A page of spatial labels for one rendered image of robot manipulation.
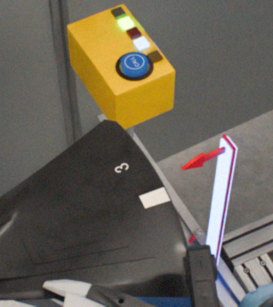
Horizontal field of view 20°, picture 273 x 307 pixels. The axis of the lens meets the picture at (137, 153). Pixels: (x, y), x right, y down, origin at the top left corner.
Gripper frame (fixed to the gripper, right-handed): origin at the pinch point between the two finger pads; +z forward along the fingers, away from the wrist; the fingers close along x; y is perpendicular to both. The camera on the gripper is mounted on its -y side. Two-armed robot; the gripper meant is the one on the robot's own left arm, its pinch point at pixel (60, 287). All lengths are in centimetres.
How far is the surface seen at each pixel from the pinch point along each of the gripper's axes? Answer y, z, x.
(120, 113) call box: -32.6, 9.5, 18.6
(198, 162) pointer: -20.3, -7.2, 2.0
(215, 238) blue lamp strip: -20.9, -9.8, 22.0
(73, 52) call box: -40.4, 20.9, 19.2
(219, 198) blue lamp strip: -22.1, -9.5, 12.5
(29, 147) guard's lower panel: -55, 49, 88
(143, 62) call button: -39.2, 8.5, 14.0
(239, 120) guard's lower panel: -103, 10, 122
